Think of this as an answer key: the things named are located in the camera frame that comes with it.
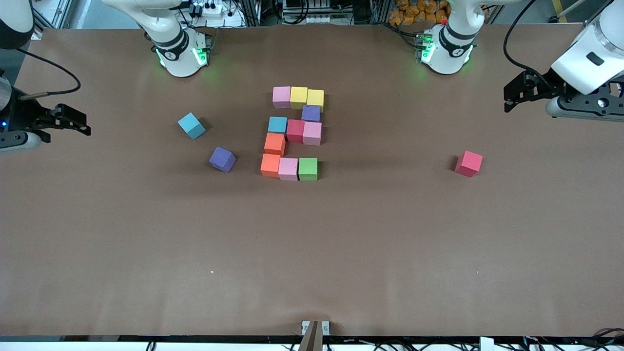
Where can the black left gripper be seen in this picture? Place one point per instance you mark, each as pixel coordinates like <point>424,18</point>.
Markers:
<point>544,83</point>

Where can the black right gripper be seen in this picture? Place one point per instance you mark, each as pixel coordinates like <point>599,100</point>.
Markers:
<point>25,116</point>

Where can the yellow foam block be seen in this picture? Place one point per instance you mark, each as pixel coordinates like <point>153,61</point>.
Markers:
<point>315,99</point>
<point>299,96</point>

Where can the orange foam block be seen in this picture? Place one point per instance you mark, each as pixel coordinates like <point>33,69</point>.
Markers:
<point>270,165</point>
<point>274,144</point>

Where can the light blue foam block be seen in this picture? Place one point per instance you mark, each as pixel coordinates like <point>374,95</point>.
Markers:
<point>190,125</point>
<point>277,125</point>

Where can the purple foam block with dent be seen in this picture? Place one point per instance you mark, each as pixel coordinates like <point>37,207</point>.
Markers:
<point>310,113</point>

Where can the pink foam block with dent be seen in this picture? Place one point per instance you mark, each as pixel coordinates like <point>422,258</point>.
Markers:
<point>288,168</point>

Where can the red foam block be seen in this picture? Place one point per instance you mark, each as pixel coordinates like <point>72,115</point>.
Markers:
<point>295,130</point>
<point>468,163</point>

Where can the green foam block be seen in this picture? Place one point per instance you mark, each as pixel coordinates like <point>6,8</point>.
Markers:
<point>307,168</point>

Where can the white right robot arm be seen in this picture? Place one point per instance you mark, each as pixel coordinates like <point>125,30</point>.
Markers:
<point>175,53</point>

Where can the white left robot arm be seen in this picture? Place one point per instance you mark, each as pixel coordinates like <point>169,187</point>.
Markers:
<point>592,58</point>

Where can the bag of orange snacks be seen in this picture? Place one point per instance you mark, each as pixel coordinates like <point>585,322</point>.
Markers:
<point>414,12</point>

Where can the white power strip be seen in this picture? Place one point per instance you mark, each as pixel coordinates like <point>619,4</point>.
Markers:
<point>207,9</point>
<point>312,19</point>

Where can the aluminium frame post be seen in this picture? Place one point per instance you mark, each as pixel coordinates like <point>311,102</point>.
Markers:
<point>51,14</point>

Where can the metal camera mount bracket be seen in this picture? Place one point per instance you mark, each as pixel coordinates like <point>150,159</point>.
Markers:
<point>314,329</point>

